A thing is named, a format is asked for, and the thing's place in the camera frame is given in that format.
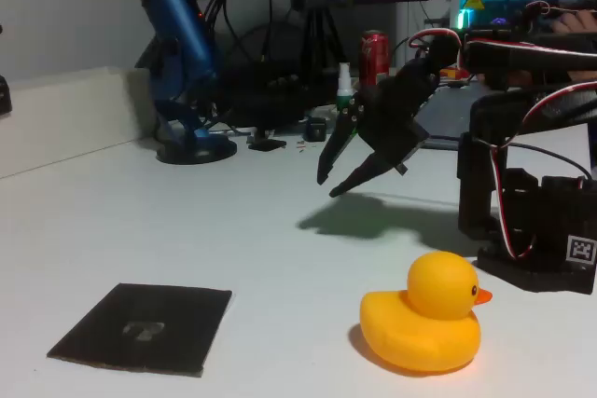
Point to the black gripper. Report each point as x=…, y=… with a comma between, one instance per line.
x=379, y=115

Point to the yellow rubber duck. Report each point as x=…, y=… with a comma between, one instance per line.
x=420, y=333

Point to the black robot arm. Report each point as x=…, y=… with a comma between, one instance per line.
x=480, y=193

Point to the black cardboard square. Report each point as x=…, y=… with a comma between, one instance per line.
x=182, y=314

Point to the person's left hand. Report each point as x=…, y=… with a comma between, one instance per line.
x=585, y=77

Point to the person's right hand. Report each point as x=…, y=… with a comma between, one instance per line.
x=580, y=23

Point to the small black cube device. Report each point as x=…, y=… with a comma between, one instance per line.
x=316, y=130

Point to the white green spray bottle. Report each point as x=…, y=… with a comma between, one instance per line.
x=344, y=90

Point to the small black flat stand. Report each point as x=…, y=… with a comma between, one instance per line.
x=267, y=144

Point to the black electronic desk equipment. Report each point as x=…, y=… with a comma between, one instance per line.
x=270, y=104

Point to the red soda can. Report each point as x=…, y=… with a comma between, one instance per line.
x=374, y=58

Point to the dark grey laptop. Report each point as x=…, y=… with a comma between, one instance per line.
x=448, y=113

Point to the small orange yellow object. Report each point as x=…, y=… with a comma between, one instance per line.
x=453, y=74

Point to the blue desktop microphone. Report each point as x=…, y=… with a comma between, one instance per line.
x=182, y=34

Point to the white fiducial marker tag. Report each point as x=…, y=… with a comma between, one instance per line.
x=580, y=249

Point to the white box ledge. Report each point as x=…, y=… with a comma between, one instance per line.
x=70, y=113

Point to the black object at table edge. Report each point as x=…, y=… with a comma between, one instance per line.
x=4, y=97

